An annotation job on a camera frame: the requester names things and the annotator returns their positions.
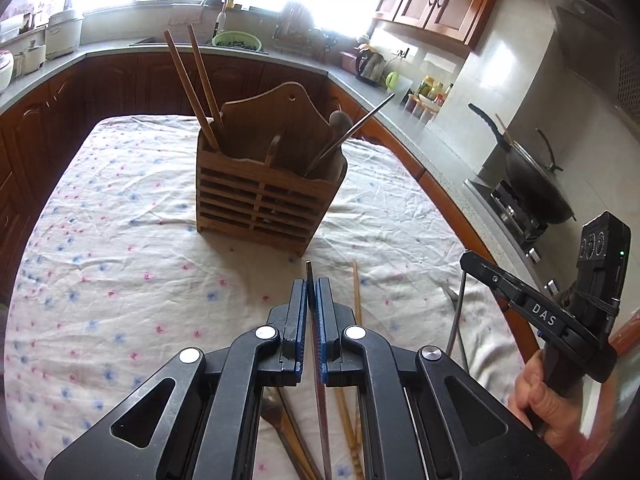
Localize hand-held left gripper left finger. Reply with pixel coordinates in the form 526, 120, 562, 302
44, 278, 308, 480

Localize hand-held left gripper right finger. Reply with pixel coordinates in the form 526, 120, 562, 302
315, 277, 573, 480

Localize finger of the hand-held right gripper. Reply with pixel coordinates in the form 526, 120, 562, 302
460, 251, 532, 312

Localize slim silver fork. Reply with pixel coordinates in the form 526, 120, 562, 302
442, 267, 471, 373

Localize slim silver chopstick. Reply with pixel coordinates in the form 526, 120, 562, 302
305, 92, 397, 176
305, 260, 334, 480

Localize wooden slatted utensil holder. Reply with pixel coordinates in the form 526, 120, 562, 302
195, 81, 348, 257

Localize wooden spoon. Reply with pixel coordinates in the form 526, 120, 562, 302
302, 111, 352, 177

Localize plain wooden chopstick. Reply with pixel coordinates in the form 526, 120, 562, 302
187, 23, 225, 131

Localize person's right forearm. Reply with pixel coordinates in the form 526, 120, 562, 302
560, 410, 632, 480

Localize person's right hand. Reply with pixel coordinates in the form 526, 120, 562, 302
505, 349, 593, 456

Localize gas stove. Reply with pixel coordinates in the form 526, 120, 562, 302
462, 177, 552, 262

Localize black wok with lid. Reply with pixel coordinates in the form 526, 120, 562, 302
468, 103, 579, 226

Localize spice jar set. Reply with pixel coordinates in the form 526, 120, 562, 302
404, 92, 442, 124

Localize floral white tablecloth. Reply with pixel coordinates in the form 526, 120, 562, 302
5, 114, 531, 480

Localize condiment bottles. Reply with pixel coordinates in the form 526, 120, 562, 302
417, 74, 454, 107

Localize steel electric kettle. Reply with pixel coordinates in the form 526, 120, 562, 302
355, 44, 386, 87

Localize range hood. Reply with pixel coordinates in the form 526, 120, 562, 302
535, 0, 640, 112

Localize green plastic basin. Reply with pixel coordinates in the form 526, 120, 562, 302
212, 31, 264, 52

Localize dish drying rack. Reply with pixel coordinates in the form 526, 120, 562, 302
272, 2, 322, 52

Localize chrome kitchen faucet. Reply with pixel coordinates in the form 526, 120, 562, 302
201, 0, 229, 37

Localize white electric cooker pot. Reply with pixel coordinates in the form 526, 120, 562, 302
44, 9, 84, 59

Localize small white appliance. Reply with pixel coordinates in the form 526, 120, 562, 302
12, 42, 47, 77

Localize pink white rice cooker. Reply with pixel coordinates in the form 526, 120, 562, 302
0, 50, 15, 94

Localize wooden wall cabinets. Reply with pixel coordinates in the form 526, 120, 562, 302
372, 0, 502, 52

